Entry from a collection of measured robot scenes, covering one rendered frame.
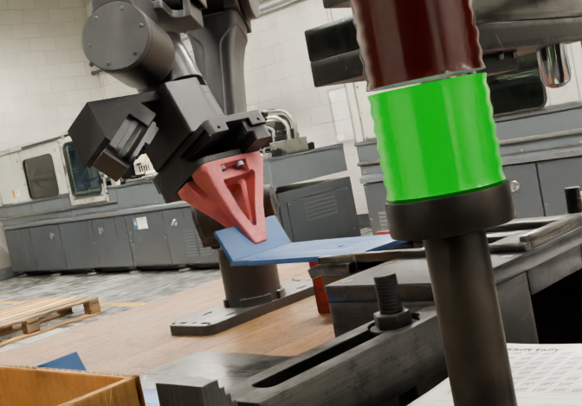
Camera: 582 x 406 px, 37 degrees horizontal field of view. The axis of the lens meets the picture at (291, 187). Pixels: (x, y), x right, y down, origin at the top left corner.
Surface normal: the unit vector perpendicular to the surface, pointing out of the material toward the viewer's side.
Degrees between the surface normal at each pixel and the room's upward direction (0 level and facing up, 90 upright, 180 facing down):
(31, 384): 90
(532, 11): 90
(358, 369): 90
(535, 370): 1
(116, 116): 65
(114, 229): 90
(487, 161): 76
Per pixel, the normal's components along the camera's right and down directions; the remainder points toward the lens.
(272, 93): -0.72, 0.18
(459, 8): 0.50, -0.30
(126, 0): -0.22, -0.14
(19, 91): 0.67, -0.09
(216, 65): -0.24, -0.34
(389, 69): -0.56, 0.40
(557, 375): -0.22, -0.98
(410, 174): -0.66, -0.08
